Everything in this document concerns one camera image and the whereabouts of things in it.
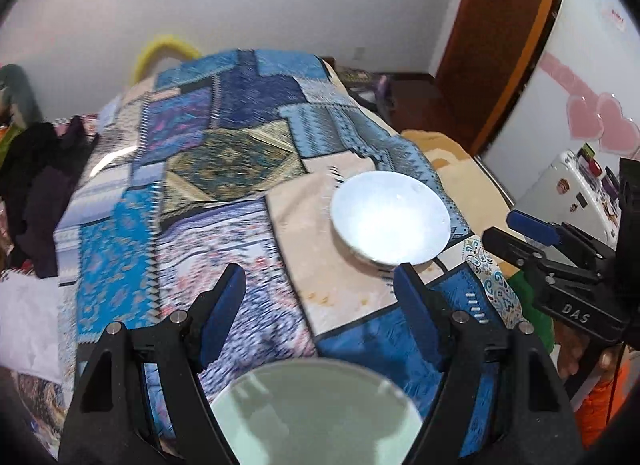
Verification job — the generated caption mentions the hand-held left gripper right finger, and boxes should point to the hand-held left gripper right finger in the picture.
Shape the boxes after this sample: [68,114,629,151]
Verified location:
[394,263,586,465]

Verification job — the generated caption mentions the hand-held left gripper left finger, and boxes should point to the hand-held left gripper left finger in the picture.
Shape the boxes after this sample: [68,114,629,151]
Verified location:
[57,263,247,465]

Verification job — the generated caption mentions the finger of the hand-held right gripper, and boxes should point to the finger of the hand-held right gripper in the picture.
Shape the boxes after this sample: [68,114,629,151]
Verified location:
[482,226,601,286]
[507,210,614,271]

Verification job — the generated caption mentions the white bowl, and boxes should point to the white bowl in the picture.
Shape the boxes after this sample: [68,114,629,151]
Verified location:
[329,171,451,270]

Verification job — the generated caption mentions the green plate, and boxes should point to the green plate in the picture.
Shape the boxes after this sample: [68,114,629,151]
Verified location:
[209,357,427,465]

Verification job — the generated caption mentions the person's right forearm orange sleeve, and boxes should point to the person's right forearm orange sleeve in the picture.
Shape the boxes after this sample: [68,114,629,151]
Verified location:
[574,359,634,449]

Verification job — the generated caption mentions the person's right hand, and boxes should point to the person's right hand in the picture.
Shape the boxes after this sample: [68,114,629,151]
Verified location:
[555,322,623,382]

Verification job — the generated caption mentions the small white appliance with stickers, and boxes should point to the small white appliance with stickers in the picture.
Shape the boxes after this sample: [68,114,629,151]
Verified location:
[514,149,622,252]

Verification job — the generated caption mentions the beige fleece blanket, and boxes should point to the beige fleece blanket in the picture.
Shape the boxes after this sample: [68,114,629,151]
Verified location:
[400,129,517,228]

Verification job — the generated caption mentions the white cabinet with pink hearts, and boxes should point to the white cabinet with pink hearts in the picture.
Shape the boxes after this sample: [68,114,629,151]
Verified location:
[474,0,640,206]

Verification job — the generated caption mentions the patchwork patterned blanket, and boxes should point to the patchwork patterned blanket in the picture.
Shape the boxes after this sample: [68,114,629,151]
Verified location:
[52,48,527,462]

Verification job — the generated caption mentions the brown wooden door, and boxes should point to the brown wooden door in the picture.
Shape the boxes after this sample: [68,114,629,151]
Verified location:
[434,0,572,156]

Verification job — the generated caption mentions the white cloth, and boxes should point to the white cloth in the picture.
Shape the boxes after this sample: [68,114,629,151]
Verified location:
[0,272,67,387]

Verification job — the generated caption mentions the dark patterned cloth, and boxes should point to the dark patterned cloth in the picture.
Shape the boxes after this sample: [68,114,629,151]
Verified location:
[336,66,397,116]

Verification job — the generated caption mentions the black clothes pile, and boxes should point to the black clothes pile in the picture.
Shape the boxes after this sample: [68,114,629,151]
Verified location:
[0,116,97,278]

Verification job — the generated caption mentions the grey green cloth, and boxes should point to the grey green cloth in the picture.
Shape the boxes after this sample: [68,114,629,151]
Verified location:
[0,64,43,126]

